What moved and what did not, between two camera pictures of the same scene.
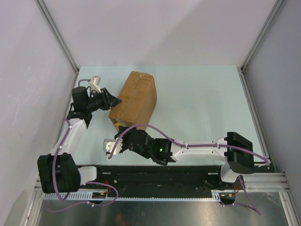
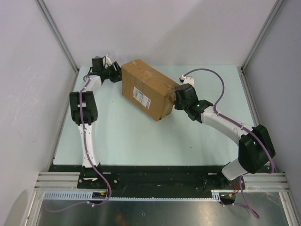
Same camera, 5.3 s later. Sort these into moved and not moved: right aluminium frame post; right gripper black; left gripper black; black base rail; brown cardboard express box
Moved: brown cardboard express box; right gripper black; left gripper black
Not moved: right aluminium frame post; black base rail
